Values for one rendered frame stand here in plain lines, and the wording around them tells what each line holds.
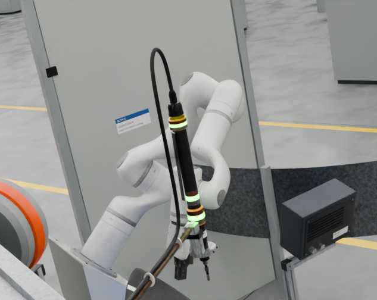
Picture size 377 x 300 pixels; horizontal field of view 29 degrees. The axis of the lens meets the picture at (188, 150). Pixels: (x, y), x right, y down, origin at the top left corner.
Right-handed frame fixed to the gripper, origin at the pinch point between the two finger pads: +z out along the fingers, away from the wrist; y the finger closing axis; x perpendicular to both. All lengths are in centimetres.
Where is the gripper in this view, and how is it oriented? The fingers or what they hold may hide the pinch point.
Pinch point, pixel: (180, 272)
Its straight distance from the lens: 216.4
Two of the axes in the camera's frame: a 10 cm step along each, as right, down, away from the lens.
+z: -0.7, 9.8, 1.7
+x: 8.4, -0.3, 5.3
